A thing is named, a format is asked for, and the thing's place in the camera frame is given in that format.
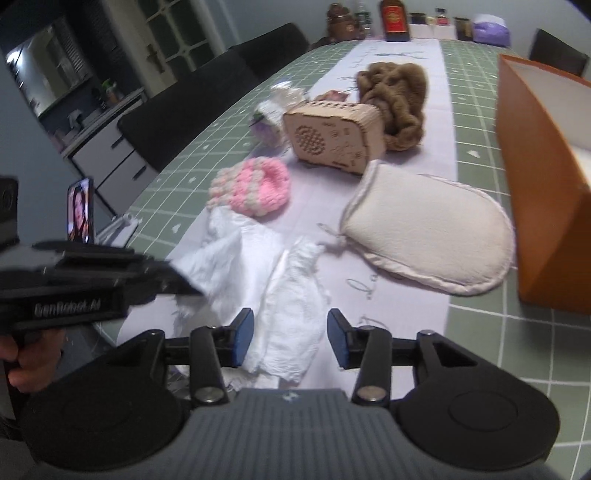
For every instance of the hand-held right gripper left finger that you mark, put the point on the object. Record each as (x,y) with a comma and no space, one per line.
(244,339)

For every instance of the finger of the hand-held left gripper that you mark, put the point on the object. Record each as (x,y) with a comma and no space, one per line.
(161,279)

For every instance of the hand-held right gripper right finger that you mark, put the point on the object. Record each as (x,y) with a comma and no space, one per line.
(337,341)

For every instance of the white cloth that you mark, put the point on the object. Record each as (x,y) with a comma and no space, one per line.
(231,263)
(295,314)

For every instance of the pink white crochet hat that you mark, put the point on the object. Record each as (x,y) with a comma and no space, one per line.
(258,184)

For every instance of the orange cardboard box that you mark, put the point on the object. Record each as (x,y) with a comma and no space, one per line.
(545,230)

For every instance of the brown fuzzy scarf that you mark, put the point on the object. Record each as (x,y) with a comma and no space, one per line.
(392,83)

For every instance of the small pink soft item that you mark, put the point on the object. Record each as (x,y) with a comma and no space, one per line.
(333,95)

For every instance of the person's left hand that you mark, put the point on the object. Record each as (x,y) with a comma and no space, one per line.
(32,364)

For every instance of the smartphone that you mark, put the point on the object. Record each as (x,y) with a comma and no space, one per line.
(81,210)

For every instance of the white drawer cabinet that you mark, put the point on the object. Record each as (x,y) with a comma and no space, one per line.
(106,157)

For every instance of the beige bath mitt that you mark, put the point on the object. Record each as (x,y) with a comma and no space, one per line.
(429,230)

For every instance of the green bottle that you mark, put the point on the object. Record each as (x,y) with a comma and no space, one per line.
(111,92)

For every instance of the wooden laser-cut box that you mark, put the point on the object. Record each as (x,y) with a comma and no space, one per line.
(332,134)

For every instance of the glass panel door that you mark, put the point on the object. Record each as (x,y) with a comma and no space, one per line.
(180,37)

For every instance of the brown bear figurine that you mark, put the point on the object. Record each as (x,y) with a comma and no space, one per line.
(342,21)

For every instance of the white rectangular box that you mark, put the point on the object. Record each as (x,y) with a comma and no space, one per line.
(431,31)

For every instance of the clear plastic water bottle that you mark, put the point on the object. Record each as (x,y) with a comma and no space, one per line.
(365,18)

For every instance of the brown liquor bottle red label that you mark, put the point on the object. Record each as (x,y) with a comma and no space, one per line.
(396,21)

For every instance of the dark glass jar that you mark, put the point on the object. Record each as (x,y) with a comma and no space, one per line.
(418,18)

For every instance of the tall dark jar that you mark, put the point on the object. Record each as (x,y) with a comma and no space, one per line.
(462,28)

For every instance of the small jar red label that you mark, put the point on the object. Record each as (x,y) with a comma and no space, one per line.
(442,17)

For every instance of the purple tissue pack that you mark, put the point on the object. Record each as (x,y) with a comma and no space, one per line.
(491,30)

